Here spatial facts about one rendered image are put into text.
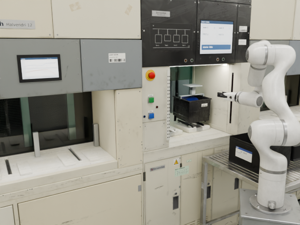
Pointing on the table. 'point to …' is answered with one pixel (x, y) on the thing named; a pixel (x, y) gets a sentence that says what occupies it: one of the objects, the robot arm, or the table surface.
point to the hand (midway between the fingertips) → (222, 94)
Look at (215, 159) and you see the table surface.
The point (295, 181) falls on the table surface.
